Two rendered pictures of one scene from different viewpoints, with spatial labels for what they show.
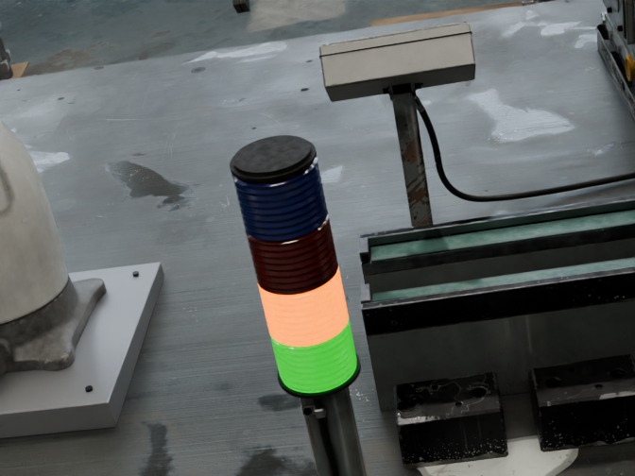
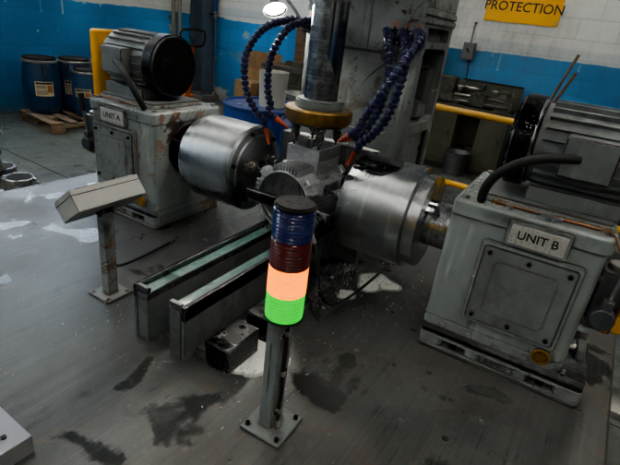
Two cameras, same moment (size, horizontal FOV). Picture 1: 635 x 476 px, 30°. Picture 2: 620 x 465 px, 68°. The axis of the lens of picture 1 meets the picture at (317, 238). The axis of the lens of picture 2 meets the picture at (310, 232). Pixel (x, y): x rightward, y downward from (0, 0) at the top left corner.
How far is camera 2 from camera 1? 76 cm
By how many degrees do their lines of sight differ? 60
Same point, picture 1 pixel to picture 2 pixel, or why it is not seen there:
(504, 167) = not seen: hidden behind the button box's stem
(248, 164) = (297, 207)
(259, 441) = (142, 405)
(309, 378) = (299, 314)
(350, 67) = (89, 200)
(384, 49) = (102, 189)
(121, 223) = not seen: outside the picture
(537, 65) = not seen: hidden behind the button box
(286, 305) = (301, 277)
